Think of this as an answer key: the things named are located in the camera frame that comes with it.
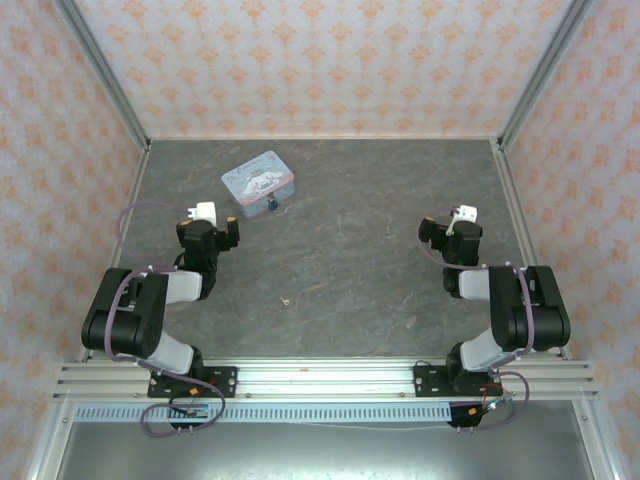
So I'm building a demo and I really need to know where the aluminium table edge rail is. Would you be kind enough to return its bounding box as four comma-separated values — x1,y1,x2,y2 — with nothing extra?
77,139,154,364
492,139,571,360

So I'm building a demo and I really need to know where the white slotted cable duct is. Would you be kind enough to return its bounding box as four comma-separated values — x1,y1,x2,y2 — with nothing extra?
73,403,454,424

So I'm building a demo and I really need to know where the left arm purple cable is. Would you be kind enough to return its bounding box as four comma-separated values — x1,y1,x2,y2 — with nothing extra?
107,199,227,440

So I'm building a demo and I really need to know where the grey metal sheet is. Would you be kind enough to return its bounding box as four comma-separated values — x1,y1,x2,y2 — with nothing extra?
29,399,619,480

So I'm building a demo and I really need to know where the blue cartoon tin box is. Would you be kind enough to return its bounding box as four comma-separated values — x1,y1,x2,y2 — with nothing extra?
220,149,296,221

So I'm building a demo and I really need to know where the wide aluminium mounting rail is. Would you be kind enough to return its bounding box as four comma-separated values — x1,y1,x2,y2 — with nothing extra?
52,357,601,402

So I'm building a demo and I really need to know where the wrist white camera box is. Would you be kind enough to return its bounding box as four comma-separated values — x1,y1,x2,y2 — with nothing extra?
187,200,218,227
448,203,480,236

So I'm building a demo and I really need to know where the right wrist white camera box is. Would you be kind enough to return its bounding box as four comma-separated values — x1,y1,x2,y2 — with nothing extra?
448,203,480,236

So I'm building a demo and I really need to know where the aluminium frame post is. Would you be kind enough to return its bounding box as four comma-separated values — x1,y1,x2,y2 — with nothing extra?
498,0,596,151
52,0,152,151

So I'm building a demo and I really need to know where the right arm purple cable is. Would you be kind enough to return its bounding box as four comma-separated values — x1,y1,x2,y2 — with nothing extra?
417,207,539,432

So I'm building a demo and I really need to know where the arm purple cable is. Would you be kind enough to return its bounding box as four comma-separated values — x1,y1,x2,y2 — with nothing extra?
417,207,539,432
107,199,227,440

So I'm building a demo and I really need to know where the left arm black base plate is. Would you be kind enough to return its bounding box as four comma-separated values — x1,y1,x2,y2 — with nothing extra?
147,366,239,400

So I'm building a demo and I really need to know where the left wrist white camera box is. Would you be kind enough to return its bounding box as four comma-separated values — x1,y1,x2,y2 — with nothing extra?
187,200,218,227

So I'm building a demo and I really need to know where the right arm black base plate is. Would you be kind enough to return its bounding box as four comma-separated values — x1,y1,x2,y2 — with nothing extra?
413,363,501,399

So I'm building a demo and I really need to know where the small circuit board with wires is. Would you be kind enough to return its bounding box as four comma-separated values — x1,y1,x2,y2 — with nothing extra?
467,399,502,419
169,402,209,420

